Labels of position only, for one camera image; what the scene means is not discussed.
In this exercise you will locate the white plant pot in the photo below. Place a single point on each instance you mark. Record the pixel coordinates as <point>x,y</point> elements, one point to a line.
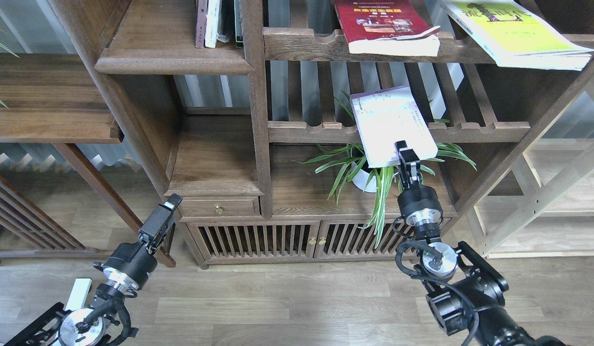
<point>360,180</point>

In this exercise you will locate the green spider plant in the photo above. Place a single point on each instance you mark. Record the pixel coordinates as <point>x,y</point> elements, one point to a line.
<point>351,158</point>

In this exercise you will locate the red book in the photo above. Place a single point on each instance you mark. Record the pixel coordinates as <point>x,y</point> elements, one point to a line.
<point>386,27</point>

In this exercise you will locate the pale purple white book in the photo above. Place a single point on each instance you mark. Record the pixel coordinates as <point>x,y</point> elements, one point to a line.
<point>387,116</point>

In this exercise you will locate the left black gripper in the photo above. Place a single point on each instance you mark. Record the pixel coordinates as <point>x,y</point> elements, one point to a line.
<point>131,264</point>

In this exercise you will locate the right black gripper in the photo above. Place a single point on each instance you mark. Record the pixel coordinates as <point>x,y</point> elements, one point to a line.
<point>418,203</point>

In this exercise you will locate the brown upright book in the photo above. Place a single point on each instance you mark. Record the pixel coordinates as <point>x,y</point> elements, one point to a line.
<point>201,23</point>

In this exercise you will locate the white upright book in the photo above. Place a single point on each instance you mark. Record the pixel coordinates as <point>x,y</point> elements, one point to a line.
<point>213,14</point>

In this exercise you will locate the dark green upright book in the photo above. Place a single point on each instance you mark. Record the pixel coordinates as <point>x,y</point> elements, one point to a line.
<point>238,30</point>

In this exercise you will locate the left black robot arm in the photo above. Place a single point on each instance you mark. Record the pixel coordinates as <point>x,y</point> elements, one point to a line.
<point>105,321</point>

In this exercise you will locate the yellow green book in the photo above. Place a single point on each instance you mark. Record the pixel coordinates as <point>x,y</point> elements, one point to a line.
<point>515,37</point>

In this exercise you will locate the dark wooden slatted rack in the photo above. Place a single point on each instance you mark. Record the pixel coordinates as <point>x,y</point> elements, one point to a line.
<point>40,218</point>

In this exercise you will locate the light wooden shelf unit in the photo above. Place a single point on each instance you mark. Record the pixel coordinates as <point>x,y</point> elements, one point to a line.
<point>554,215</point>

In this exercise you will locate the white base bar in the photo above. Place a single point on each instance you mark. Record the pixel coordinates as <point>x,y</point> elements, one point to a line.
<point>78,293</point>

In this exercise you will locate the dark wooden bookshelf cabinet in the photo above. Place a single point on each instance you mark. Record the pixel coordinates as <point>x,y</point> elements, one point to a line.
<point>229,125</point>

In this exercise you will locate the dark wooden side table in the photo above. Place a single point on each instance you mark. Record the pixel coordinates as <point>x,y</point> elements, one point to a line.
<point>51,99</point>

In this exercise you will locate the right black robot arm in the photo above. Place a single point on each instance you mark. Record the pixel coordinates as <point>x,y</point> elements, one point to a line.
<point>463,290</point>

